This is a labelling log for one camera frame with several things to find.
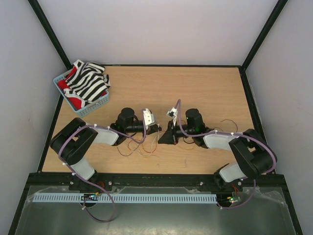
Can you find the red cloth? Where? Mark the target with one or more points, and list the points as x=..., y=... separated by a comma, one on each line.
x=77, y=102

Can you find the black white striped cloth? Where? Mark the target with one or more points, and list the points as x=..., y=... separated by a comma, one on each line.
x=89, y=82

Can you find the left circuit board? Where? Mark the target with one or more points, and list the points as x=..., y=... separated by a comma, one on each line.
x=89, y=197

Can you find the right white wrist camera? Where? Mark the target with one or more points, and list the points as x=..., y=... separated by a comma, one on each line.
x=173, y=113

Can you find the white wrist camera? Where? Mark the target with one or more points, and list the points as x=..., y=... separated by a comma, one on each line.
x=173, y=113
x=148, y=118

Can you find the circuit board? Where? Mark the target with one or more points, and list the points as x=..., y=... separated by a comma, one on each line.
x=89, y=197
x=233, y=199

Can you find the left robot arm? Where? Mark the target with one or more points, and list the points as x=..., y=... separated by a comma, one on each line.
x=74, y=140

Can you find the black frame post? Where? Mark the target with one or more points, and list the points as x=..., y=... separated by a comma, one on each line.
x=50, y=32
x=264, y=32

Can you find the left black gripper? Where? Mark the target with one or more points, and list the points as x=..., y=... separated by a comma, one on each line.
x=153, y=128

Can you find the black frame post left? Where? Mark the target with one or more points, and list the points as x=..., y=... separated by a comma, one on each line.
x=50, y=32

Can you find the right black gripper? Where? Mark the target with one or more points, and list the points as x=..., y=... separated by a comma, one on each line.
x=169, y=137

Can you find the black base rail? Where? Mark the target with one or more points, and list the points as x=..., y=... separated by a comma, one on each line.
x=202, y=182

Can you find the light blue slotted cable duct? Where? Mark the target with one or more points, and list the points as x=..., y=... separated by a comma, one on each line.
x=129, y=198

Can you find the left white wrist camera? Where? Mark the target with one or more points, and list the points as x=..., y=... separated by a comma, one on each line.
x=148, y=118

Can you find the right circuit board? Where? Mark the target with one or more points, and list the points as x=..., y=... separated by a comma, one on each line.
x=233, y=199

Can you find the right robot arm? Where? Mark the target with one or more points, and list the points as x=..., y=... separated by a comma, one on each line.
x=253, y=156

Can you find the light blue plastic basket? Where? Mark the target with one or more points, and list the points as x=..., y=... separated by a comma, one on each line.
x=82, y=112

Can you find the black frame post right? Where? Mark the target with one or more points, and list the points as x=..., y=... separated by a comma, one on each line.
x=264, y=32

